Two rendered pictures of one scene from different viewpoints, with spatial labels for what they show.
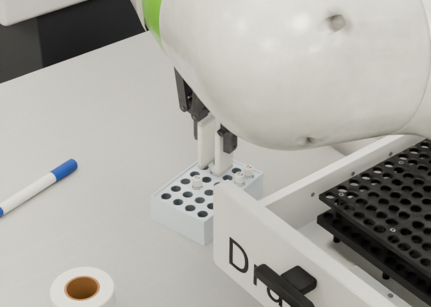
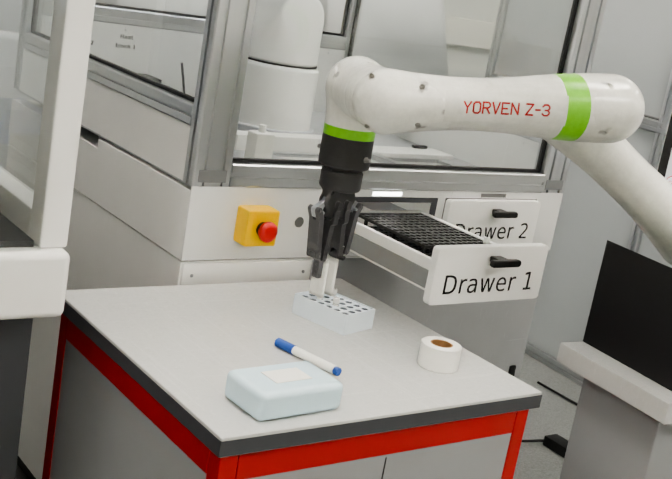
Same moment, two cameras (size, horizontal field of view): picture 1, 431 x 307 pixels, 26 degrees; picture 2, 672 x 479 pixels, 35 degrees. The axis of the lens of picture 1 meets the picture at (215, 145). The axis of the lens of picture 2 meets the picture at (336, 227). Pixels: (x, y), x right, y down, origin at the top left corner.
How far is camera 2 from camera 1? 2.10 m
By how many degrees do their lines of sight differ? 82
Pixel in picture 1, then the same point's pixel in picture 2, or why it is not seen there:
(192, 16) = (617, 98)
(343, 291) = (513, 250)
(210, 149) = (318, 282)
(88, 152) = (255, 339)
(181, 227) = (361, 325)
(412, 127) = not seen: hidden behind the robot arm
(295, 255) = (489, 251)
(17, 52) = not seen: outside the picture
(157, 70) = (136, 301)
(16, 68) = not seen: outside the picture
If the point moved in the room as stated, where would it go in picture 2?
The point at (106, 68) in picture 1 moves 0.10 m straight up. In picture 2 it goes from (122, 315) to (130, 258)
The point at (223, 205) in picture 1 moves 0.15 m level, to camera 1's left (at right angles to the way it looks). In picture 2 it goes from (445, 257) to (450, 281)
